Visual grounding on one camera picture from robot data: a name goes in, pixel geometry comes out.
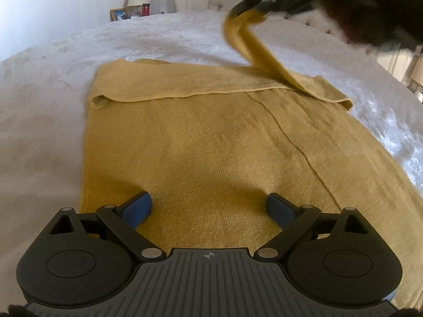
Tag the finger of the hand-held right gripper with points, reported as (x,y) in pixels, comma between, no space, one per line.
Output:
(246,6)
(290,0)

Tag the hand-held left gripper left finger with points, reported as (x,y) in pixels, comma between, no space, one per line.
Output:
(137,209)

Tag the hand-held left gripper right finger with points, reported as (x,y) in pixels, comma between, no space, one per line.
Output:
(281,209)

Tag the yellow knit sweater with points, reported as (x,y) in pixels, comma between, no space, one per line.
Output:
(211,152)

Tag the white ornate cabinet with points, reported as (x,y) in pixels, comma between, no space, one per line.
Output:
(401,72)

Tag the white embroidered bedspread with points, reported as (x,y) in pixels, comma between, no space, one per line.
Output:
(43,112)

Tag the small brown picture frame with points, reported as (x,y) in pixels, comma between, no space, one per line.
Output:
(134,12)

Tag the wooden picture frame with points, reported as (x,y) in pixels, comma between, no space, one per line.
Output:
(118,15)

